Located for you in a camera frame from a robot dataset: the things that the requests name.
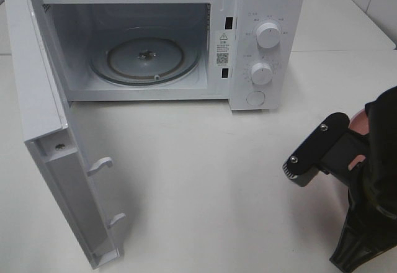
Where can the glass microwave turntable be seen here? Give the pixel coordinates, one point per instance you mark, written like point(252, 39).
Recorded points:
point(146, 56)

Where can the white microwave oven body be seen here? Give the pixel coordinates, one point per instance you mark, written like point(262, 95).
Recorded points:
point(224, 69)

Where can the upper white power knob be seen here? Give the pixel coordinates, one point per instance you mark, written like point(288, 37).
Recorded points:
point(268, 34)

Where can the round white door button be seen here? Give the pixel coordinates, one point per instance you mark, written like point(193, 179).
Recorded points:
point(256, 98)

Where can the lower white timer knob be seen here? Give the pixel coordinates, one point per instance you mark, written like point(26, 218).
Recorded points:
point(261, 73)

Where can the pink round plate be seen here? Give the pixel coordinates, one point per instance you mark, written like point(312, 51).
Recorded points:
point(359, 124)

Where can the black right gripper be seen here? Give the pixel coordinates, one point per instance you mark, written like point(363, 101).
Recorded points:
point(366, 163)

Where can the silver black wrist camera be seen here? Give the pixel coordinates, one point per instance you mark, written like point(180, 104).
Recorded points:
point(304, 163)

